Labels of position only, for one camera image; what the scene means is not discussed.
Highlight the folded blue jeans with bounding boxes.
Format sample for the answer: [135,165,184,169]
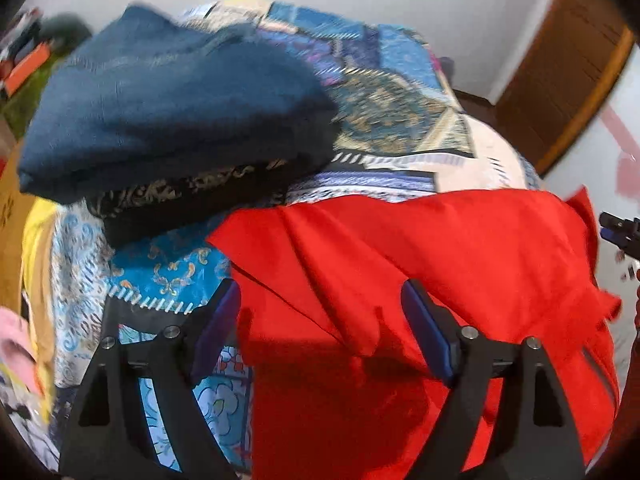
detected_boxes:
[17,3,342,207]

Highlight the blue patchwork bedspread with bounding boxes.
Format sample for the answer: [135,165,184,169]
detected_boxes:
[49,0,545,473]

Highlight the brown wooden door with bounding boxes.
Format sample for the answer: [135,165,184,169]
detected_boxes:
[491,0,637,177]

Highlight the orange box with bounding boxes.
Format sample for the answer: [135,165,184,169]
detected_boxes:
[4,41,54,97]

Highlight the wooden folding table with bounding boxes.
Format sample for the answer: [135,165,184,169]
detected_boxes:
[0,142,52,358]

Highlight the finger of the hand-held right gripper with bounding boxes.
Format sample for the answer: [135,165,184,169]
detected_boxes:
[600,227,640,262]
[598,211,640,233]

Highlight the black patterned garment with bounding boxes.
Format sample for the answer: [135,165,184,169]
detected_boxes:
[81,156,337,249]

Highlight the red zip jacket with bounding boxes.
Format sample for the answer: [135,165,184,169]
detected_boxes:
[205,186,624,480]

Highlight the yellow cloth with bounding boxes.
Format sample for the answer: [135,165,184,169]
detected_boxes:
[21,196,64,423]

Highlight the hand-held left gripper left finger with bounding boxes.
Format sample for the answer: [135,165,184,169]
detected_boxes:
[58,277,243,480]

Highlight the green patterned cloth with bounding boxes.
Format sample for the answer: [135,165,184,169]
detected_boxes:
[0,64,67,137]

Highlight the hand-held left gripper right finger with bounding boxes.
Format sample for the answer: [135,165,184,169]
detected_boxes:
[401,278,587,480]

